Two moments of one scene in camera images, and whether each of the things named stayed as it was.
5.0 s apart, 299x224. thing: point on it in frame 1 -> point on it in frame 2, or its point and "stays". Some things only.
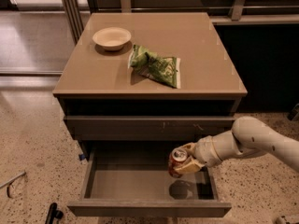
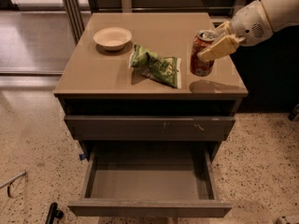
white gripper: x=204 y=152 -> x=249 y=23
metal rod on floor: x=7 y=184 stays
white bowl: x=111 y=38 stays
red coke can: x=176 y=158 -> x=202 y=66
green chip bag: x=149 y=63 stays
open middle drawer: x=133 y=179 stays
